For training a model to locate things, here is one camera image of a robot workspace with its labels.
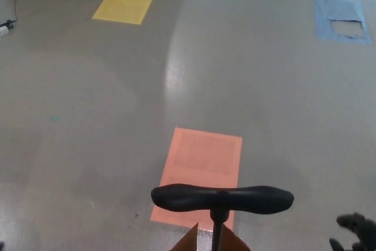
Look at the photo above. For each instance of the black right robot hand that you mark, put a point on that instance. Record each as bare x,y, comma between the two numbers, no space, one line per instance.
367,233

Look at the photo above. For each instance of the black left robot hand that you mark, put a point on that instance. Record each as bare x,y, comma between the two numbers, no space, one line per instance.
1,245

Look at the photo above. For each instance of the brown cardboard box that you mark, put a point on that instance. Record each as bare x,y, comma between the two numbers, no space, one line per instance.
188,240

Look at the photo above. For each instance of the orange floor sheet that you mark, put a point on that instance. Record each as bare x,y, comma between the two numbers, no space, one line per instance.
202,157

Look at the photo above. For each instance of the white power strip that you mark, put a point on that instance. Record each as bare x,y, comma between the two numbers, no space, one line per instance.
3,30

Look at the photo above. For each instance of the torn blue floor sheet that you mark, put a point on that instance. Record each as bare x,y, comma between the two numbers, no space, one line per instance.
321,18

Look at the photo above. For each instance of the black power plug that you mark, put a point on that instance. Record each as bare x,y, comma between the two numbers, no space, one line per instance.
8,23

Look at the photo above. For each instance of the yellow floor sheet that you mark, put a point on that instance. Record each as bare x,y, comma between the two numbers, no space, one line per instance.
126,2

